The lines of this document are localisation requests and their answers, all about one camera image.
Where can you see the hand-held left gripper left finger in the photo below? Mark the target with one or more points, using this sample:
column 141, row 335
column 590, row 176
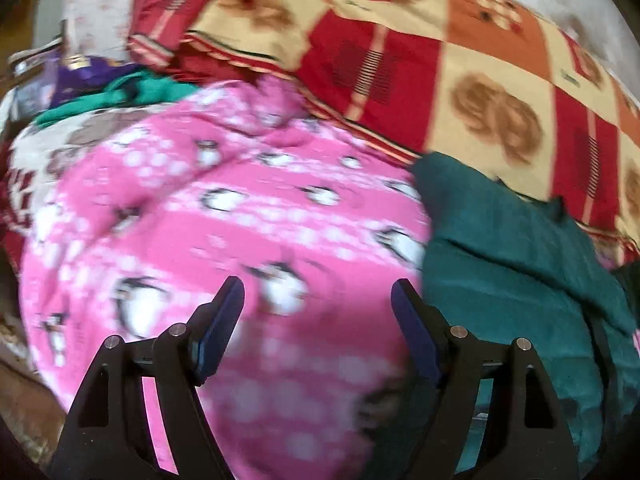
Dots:
column 220, row 325

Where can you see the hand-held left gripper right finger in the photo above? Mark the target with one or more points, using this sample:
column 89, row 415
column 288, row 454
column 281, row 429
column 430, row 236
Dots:
column 412, row 325

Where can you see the dark teal garment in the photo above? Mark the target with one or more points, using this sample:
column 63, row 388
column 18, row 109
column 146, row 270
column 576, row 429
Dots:
column 505, row 260

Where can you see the pink penguin print fleece garment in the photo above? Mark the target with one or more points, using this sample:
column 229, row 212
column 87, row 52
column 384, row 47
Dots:
column 280, row 220

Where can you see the green cloth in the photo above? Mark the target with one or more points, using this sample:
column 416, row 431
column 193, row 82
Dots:
column 120, row 97

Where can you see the red and cream patterned blanket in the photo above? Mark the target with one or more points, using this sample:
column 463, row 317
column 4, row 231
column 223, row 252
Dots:
column 450, row 60

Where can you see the purple cloth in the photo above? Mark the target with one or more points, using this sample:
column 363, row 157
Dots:
column 82, row 77

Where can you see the white floral print cloth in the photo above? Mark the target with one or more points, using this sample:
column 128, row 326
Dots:
column 97, row 5

